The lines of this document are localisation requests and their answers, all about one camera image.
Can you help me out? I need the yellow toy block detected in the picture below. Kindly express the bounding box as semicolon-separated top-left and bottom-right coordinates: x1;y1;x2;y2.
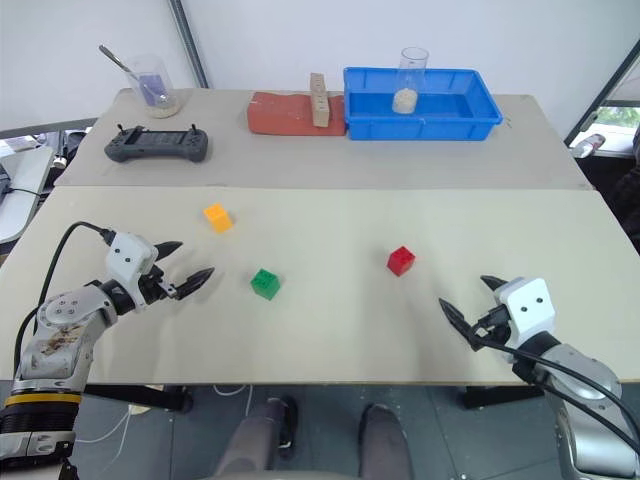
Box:
202;201;236;235

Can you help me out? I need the dark grey rounded shape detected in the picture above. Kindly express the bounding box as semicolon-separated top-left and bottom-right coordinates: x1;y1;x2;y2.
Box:
213;395;300;480
357;402;415;480

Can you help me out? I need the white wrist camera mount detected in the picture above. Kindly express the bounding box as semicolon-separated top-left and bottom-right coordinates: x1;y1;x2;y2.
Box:
493;278;558;349
105;232;161;297

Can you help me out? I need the blue plastic bin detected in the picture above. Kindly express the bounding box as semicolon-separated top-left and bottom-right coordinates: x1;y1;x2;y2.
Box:
342;65;505;142

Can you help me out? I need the red cloth mat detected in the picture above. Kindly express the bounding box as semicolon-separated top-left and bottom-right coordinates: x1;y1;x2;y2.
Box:
246;90;348;138

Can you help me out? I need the clear glass beaker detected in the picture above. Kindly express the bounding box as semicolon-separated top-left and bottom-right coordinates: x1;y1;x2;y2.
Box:
126;54;181;120

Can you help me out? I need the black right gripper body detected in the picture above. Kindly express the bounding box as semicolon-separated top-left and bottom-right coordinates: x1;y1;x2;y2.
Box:
469;305;517;347

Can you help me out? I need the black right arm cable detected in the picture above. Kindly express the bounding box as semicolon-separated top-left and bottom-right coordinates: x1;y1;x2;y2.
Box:
480;340;640;454

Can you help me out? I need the clear conical flask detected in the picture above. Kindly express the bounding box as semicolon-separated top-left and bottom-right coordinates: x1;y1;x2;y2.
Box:
390;46;432;116

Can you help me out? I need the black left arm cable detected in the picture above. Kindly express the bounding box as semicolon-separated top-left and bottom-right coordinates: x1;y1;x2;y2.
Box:
13;221;118;375

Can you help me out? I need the red toy block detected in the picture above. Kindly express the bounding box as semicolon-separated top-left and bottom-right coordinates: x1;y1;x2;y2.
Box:
386;244;418;277

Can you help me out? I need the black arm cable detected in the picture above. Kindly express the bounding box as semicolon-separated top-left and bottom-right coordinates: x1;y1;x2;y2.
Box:
13;221;118;375
480;340;640;454

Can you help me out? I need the white floor cable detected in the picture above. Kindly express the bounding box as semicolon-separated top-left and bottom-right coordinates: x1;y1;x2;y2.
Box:
73;383;254;447

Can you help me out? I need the white side desk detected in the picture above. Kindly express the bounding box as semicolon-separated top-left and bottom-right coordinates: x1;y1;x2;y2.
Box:
0;143;57;244

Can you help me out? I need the silver red bottle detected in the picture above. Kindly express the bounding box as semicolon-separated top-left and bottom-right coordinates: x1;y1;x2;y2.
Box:
571;132;607;161

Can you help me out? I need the green toy block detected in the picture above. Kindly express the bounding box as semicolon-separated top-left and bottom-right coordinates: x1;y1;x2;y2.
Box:
249;267;283;302

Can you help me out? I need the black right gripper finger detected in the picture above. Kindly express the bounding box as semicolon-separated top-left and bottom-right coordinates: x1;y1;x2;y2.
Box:
438;297;483;352
480;274;508;301

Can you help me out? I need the black table base bar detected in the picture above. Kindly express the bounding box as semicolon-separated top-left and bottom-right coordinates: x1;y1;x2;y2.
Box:
461;384;547;412
83;383;195;415

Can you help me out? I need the dark metal window post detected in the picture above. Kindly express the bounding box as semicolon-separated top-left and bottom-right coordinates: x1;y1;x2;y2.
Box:
166;0;211;91

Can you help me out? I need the tall wooden block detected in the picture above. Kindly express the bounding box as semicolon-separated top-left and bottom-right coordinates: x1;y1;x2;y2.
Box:
308;72;332;128

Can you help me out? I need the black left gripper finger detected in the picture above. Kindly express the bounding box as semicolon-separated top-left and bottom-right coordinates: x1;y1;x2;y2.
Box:
154;239;184;262
174;267;216;302

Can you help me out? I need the dark grey handheld controller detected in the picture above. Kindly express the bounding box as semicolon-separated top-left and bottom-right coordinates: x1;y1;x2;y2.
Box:
103;122;211;165

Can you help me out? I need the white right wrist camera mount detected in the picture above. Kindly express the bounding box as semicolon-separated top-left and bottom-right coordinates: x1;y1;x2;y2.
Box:
493;278;558;349

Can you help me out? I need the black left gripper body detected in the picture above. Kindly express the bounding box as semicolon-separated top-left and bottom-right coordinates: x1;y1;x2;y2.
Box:
132;266;180;308

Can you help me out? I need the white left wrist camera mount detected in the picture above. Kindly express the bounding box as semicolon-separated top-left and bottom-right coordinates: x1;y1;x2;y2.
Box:
105;232;161;297

